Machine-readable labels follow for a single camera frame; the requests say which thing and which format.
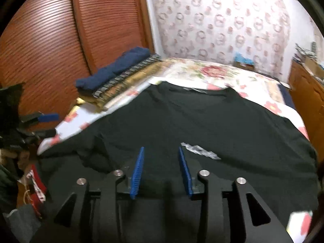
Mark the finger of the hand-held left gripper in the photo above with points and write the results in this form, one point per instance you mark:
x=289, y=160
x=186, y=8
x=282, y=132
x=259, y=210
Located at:
x=48, y=118
x=43, y=133

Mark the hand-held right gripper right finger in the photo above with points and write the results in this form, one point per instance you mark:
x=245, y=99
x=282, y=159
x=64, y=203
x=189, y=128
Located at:
x=186, y=174

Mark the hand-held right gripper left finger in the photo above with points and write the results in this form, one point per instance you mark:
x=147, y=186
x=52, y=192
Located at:
x=136, y=177

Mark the black t-shirt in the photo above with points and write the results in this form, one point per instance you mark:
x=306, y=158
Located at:
x=177, y=119

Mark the person's red printed garment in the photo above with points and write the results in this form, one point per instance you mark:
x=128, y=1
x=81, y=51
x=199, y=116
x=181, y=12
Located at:
x=38, y=189

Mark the wooden louvred wardrobe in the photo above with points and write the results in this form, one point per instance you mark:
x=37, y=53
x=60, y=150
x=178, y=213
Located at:
x=50, y=43

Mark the folded grey patterned cloth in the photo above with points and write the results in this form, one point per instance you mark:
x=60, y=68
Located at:
x=126, y=77

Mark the person's grey pants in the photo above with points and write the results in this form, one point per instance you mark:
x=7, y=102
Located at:
x=22, y=222

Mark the floral white bed sheet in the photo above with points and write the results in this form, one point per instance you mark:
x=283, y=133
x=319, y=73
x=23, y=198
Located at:
x=197, y=70

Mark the blue tissue box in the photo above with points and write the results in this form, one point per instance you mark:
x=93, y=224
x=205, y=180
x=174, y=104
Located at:
x=243, y=60

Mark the navy blue blanket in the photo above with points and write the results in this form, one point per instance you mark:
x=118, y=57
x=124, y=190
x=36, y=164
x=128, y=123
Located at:
x=287, y=96

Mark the wooden side cabinet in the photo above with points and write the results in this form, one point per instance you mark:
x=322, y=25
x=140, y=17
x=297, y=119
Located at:
x=307, y=93

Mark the pink circle patterned curtain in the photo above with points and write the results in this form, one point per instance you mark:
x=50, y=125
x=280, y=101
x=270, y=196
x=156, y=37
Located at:
x=215, y=17

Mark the cardboard box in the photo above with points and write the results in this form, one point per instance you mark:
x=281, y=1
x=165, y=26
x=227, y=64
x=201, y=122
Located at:
x=315, y=67

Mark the pile of papers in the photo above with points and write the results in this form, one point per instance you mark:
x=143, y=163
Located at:
x=305, y=50

